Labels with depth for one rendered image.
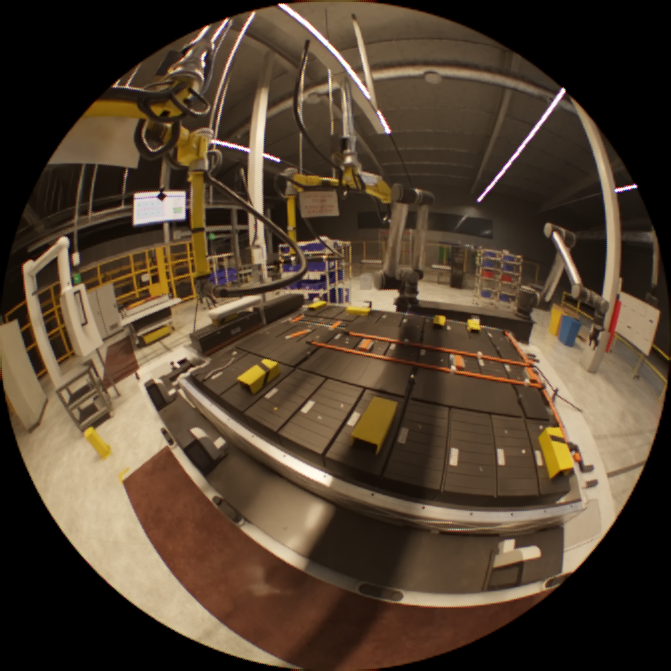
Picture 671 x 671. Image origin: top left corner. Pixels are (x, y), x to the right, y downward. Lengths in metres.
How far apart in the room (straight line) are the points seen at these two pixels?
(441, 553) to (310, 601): 1.00
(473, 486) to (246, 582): 1.36
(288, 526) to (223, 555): 1.08
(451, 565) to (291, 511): 0.43
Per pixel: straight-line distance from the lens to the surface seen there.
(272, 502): 0.60
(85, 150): 0.75
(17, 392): 6.02
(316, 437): 0.53
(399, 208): 1.75
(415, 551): 0.57
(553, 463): 0.67
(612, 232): 5.37
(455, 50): 10.60
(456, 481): 0.51
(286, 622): 1.54
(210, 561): 1.65
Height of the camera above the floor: 1.43
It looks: 24 degrees down
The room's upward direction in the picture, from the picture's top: 2 degrees counter-clockwise
